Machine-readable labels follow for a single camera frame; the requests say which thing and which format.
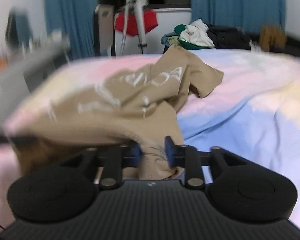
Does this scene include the blue curtain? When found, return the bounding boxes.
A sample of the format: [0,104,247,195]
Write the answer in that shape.
[191,0,286,33]
[44,0,98,60]

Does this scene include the pile of clothes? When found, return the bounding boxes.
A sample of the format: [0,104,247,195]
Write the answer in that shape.
[161,19,251,50]

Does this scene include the brown paper bag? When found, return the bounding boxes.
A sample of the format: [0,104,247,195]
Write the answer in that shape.
[259,25,287,52]

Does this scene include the left blue curtain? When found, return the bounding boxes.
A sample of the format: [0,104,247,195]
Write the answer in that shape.
[44,0,98,60]

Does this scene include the right blue curtain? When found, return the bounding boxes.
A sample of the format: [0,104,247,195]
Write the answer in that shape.
[191,0,286,33]

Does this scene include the white dresser desk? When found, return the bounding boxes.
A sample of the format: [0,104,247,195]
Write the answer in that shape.
[0,37,70,129]

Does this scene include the silver tripod stand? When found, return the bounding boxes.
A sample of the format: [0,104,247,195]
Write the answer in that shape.
[120,0,148,56]

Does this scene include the grey chair back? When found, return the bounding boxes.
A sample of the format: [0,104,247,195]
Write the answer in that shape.
[93,4,114,56]

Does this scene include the wavy blue mirror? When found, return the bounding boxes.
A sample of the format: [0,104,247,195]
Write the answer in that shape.
[5,8,32,49]

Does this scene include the pastel tie-dye bed sheet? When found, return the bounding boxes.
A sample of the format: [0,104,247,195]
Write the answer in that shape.
[4,50,300,228]

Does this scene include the red garment on rack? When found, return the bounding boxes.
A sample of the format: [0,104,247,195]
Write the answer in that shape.
[114,10,158,37]

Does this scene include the tan t-shirt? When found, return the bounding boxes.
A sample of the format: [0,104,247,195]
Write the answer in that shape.
[6,46,224,179]

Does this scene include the black armchair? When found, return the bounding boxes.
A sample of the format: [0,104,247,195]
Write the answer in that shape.
[246,32,300,57]

